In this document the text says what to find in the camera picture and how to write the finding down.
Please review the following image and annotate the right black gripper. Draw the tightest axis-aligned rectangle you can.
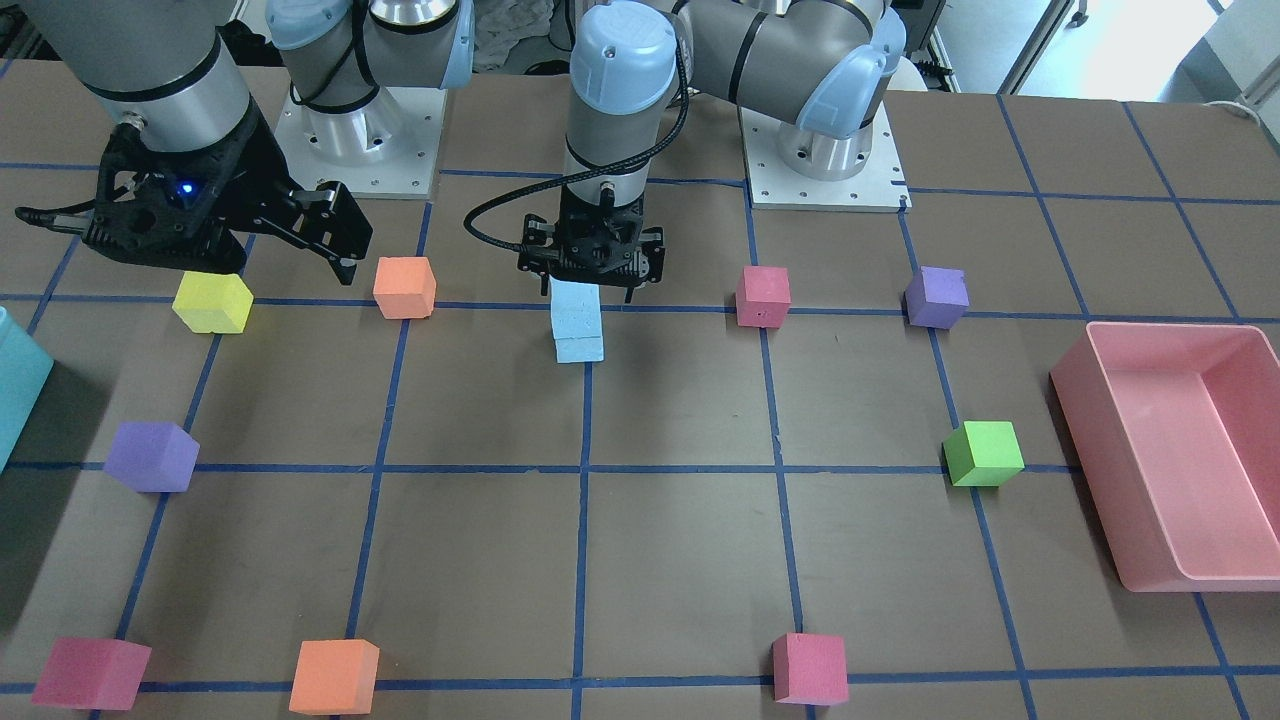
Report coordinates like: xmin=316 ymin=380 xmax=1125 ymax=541
xmin=81 ymin=101 xmax=372 ymax=286

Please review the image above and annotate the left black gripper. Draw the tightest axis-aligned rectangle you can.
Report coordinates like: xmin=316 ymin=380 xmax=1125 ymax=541
xmin=517 ymin=187 xmax=666 ymax=305

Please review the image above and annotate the light blue block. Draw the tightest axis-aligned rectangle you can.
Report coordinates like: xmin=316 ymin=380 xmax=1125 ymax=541
xmin=550 ymin=278 xmax=603 ymax=341
xmin=554 ymin=334 xmax=605 ymax=364

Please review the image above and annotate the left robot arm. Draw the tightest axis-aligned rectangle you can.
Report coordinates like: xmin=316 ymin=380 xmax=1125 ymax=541
xmin=515 ymin=1 xmax=908 ymax=290

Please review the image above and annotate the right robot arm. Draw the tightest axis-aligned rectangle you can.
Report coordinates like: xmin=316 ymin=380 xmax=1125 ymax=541
xmin=15 ymin=1 xmax=475 ymax=284

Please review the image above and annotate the yellow block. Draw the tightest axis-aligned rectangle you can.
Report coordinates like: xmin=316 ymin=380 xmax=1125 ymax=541
xmin=172 ymin=272 xmax=253 ymax=334

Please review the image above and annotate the orange block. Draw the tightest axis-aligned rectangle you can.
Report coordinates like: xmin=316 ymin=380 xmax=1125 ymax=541
xmin=288 ymin=639 xmax=380 ymax=716
xmin=372 ymin=256 xmax=436 ymax=320

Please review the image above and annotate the pink block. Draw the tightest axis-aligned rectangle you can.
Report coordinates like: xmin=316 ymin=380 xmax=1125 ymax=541
xmin=735 ymin=265 xmax=792 ymax=329
xmin=31 ymin=637 xmax=152 ymax=711
xmin=771 ymin=632 xmax=850 ymax=707

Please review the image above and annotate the purple block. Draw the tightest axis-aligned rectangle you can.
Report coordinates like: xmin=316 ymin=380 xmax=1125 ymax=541
xmin=904 ymin=266 xmax=970 ymax=331
xmin=102 ymin=421 xmax=200 ymax=493

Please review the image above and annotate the cyan tray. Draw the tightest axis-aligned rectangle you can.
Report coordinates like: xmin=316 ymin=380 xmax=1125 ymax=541
xmin=1 ymin=307 xmax=54 ymax=470

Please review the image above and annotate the green block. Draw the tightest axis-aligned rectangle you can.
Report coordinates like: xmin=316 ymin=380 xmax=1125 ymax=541
xmin=942 ymin=420 xmax=1027 ymax=487

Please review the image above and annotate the pink tray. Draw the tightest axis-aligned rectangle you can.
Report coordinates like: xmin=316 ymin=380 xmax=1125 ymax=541
xmin=1051 ymin=322 xmax=1279 ymax=592

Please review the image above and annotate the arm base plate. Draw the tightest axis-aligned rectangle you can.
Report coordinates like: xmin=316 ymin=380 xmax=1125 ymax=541
xmin=739 ymin=105 xmax=913 ymax=213
xmin=275 ymin=87 xmax=449 ymax=200

